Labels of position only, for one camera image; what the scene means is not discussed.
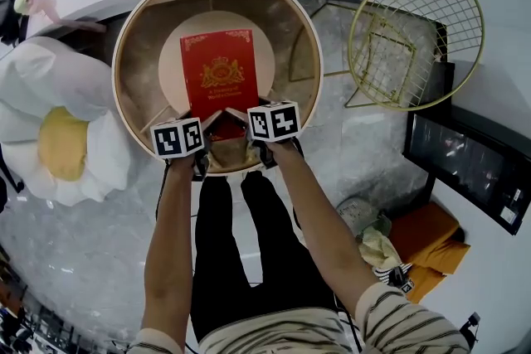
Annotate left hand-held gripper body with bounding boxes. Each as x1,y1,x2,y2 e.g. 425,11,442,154
149,117,211,182

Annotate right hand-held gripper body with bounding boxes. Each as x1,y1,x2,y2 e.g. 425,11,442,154
246,100,304,169

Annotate red book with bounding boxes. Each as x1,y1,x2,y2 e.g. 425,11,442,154
179,28,261,142

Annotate white flower-shaped beanbag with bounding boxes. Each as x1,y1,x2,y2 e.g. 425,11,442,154
0,36,138,207

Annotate person's left forearm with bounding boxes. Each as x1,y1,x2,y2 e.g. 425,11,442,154
140,155,196,339

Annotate person's right forearm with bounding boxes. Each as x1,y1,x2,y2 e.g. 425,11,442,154
265,140,381,318

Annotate round beige side table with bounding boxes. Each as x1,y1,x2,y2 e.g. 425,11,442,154
111,0,324,177

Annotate grey-green mesh basket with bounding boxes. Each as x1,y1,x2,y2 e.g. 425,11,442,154
335,196,393,245

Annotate person's black trousers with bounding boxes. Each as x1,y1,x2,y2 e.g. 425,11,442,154
190,170,345,343

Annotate cream cloth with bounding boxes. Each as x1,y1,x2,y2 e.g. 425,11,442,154
358,225,402,271

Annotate black white striped cloth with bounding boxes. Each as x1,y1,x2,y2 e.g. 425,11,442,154
373,263,412,287

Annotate black glass cabinet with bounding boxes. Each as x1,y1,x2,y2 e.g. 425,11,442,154
402,105,531,236

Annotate clear bottle pale green lid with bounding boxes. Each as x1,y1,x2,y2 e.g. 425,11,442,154
13,0,57,18

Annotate person's striped shirt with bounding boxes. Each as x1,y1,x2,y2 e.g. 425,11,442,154
126,281,472,354

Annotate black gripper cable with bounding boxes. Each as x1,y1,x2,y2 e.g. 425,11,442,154
155,160,172,221

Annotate gold wire chair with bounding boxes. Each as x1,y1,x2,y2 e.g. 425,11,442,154
343,0,486,112

